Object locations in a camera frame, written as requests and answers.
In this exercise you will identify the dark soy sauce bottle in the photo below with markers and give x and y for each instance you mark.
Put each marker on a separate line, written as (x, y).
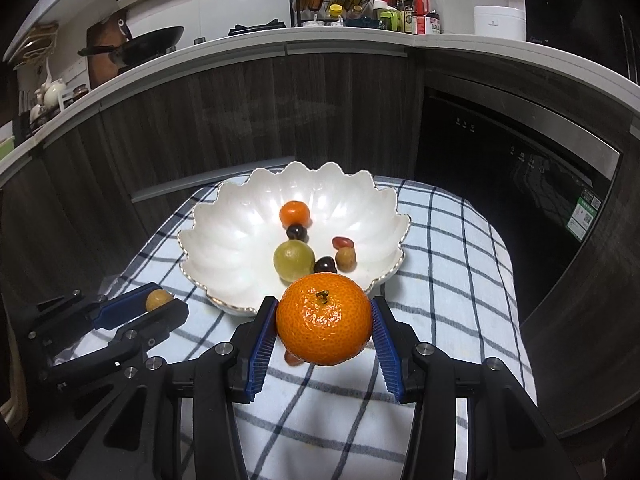
(406, 15)

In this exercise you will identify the black wok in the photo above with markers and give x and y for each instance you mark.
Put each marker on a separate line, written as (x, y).
(140, 49)

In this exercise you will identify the black stove grate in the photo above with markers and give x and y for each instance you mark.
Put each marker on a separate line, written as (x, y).
(242, 29)

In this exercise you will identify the white rice cooker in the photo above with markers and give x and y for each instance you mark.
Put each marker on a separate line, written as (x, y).
(500, 22)

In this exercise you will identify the small red grape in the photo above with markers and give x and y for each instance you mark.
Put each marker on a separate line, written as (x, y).
(292, 360)

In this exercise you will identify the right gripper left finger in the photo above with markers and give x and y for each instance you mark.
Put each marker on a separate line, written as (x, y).
(232, 372)

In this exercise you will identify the large green grape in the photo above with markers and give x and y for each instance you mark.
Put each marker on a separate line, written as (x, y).
(293, 260)

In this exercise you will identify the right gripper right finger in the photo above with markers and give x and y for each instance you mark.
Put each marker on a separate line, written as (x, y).
(417, 372)

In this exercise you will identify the small orange mandarin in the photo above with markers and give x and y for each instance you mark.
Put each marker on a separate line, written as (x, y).
(295, 212)

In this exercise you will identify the white teapot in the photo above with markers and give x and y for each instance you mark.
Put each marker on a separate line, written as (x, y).
(49, 96)

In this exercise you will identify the white scalloped bowl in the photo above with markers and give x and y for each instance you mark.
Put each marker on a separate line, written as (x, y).
(229, 246)

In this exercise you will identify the red liquid bottle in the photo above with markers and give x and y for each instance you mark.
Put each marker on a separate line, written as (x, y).
(426, 19)

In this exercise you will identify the blue checked white cloth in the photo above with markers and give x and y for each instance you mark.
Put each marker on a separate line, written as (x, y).
(455, 288)

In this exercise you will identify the small dark grape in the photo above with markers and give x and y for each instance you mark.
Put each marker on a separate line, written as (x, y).
(324, 265)

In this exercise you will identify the black microwave oven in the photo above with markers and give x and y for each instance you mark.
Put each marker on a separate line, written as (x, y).
(592, 29)

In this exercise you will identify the built-in black oven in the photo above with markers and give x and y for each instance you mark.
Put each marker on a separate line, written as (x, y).
(535, 175)

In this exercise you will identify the yellow lid jar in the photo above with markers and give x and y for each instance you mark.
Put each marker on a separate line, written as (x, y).
(336, 15)

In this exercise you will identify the large orange mandarin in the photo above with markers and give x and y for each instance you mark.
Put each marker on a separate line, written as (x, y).
(324, 319)

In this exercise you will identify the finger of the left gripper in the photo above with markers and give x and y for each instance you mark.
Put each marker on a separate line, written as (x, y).
(124, 308)
(148, 330)

